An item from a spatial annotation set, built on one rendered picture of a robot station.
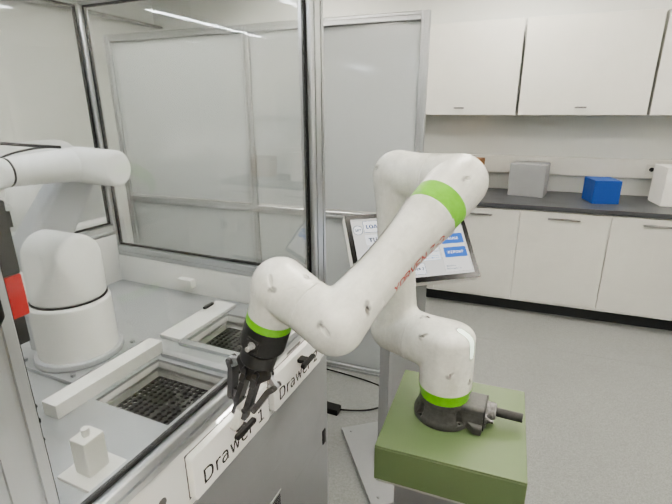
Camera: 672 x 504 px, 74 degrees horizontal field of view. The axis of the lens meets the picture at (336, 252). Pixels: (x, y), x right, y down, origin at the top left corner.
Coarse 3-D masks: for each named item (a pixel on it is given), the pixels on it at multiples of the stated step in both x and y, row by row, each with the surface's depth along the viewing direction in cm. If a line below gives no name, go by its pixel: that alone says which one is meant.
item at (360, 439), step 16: (416, 288) 187; (384, 352) 199; (384, 368) 201; (400, 368) 197; (416, 368) 199; (384, 384) 203; (384, 400) 205; (384, 416) 207; (352, 432) 227; (368, 432) 227; (352, 448) 217; (368, 448) 216; (368, 464) 207; (368, 480) 198; (368, 496) 190; (384, 496) 190
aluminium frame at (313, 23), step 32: (320, 0) 121; (320, 32) 124; (320, 64) 125; (320, 96) 128; (320, 128) 130; (320, 160) 133; (320, 192) 135; (320, 224) 138; (320, 256) 141; (0, 288) 55; (0, 352) 56; (0, 384) 57; (224, 384) 104; (0, 416) 57; (32, 416) 61; (192, 416) 94; (0, 448) 57; (32, 448) 62; (160, 448) 85; (0, 480) 59; (32, 480) 62; (128, 480) 78
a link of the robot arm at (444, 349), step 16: (416, 320) 111; (432, 320) 110; (448, 320) 110; (416, 336) 108; (432, 336) 105; (448, 336) 103; (464, 336) 104; (416, 352) 108; (432, 352) 104; (448, 352) 102; (464, 352) 103; (432, 368) 106; (448, 368) 104; (464, 368) 104; (432, 384) 107; (448, 384) 105; (464, 384) 106; (432, 400) 109; (448, 400) 106; (464, 400) 108
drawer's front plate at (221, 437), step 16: (256, 400) 112; (256, 416) 113; (224, 432) 101; (256, 432) 114; (208, 448) 96; (224, 448) 101; (240, 448) 108; (192, 464) 91; (208, 464) 96; (224, 464) 102; (192, 480) 93; (208, 480) 97; (192, 496) 94
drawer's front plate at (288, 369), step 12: (300, 348) 133; (312, 348) 140; (288, 360) 126; (312, 360) 141; (276, 372) 121; (288, 372) 126; (300, 372) 134; (288, 384) 127; (276, 396) 121; (288, 396) 128; (276, 408) 122
